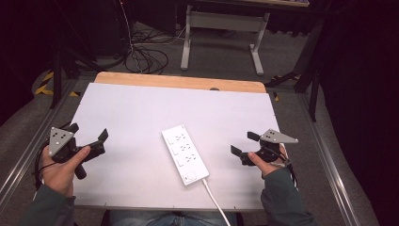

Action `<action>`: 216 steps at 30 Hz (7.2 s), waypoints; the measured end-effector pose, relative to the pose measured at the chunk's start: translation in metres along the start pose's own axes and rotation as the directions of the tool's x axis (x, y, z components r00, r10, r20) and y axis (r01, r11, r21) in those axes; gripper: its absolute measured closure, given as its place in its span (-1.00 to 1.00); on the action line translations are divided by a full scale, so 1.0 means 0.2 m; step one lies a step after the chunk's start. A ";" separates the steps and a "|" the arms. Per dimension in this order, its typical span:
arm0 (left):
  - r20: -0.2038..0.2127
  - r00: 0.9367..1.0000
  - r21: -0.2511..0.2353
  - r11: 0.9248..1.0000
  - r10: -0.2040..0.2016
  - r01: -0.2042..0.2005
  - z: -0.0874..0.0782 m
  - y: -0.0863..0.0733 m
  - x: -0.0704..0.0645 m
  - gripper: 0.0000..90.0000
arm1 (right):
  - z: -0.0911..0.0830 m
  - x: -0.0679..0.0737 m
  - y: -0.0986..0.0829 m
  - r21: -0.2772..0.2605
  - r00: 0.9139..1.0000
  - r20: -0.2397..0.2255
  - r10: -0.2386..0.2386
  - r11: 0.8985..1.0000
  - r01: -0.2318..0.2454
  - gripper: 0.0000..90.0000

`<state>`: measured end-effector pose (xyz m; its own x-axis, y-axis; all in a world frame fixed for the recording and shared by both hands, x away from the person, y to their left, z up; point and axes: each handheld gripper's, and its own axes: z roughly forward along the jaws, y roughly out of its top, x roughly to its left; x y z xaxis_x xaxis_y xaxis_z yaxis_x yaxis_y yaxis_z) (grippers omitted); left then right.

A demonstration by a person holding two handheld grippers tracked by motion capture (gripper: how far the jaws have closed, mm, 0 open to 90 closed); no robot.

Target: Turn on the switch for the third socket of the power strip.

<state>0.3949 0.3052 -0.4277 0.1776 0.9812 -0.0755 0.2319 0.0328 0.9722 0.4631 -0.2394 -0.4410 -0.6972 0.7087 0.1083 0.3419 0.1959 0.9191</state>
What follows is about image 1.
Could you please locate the black curtain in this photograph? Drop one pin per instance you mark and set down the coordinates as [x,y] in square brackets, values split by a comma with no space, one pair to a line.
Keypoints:
[363,94]
[22,47]

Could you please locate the aluminium rail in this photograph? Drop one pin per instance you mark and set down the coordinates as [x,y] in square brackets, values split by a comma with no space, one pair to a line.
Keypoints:
[29,150]
[331,166]

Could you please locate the person's legs in jeans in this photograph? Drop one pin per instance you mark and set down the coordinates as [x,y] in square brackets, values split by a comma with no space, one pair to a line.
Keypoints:
[169,219]

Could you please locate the person's left hand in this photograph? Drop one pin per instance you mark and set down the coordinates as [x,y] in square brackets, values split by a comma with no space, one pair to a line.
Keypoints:
[59,177]

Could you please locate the person's right hand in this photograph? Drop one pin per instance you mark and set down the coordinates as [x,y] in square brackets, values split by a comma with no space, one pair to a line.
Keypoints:
[265,164]

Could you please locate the white metal desk frame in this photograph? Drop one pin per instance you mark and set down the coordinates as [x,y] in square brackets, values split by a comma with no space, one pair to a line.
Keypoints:
[224,20]

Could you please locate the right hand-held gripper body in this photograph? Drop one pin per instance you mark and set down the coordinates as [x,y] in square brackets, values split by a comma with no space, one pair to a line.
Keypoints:
[277,137]

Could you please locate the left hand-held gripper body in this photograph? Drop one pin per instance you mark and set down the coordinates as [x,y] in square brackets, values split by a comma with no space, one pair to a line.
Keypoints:
[59,141]

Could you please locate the white board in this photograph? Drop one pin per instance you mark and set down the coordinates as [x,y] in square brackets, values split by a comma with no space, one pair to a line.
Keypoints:
[131,122]

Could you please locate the white power strip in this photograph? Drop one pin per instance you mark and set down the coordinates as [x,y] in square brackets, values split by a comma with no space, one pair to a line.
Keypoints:
[185,155]

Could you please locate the black metal stand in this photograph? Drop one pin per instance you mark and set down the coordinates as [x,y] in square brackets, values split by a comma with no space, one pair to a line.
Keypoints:
[56,84]
[313,100]

